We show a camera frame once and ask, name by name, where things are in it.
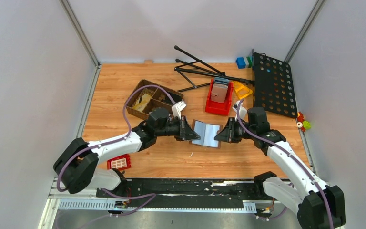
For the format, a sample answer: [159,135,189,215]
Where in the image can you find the pink wallet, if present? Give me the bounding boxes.
[210,83,228,103]

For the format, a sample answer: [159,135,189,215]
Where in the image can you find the red white small tray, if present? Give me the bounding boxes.
[107,154,131,170]

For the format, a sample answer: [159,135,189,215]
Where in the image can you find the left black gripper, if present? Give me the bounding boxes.
[156,116,201,142]

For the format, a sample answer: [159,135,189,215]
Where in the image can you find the red green toy pieces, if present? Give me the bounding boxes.
[296,112,311,132]

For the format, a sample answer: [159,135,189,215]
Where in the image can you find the yellow plastic frame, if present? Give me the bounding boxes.
[233,82,253,100]

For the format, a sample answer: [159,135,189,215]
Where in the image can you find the blue green toy block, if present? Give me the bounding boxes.
[235,56,254,69]

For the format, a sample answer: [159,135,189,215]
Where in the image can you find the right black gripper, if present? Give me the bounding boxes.
[214,117,255,144]

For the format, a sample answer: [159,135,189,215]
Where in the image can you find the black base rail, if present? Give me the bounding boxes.
[49,170,285,213]

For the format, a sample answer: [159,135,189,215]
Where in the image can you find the woven wicker basket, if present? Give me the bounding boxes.
[126,79,184,120]

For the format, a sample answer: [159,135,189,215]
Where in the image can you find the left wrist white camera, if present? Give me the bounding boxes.
[172,100,186,118]

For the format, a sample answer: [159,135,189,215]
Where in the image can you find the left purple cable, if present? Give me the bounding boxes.
[56,84,177,192]

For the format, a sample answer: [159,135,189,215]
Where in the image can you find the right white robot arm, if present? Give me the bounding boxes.
[215,104,346,229]

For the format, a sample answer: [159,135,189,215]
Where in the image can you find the wrist white camera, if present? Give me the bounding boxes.
[232,104,247,121]
[172,100,186,118]

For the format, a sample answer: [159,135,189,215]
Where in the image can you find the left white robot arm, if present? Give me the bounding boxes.
[53,107,201,197]

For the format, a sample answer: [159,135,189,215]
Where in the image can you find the black perforated metal tray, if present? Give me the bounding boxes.
[252,52,298,118]

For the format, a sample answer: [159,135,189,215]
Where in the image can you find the gold card in basket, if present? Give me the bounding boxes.
[132,93,152,112]

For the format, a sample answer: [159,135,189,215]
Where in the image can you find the black folded tripod stand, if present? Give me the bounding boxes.
[174,45,255,92]

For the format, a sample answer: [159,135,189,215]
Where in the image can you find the red plastic bin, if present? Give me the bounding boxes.
[204,79,233,116]

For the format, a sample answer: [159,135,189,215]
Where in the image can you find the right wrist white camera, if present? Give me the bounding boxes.
[232,104,247,121]

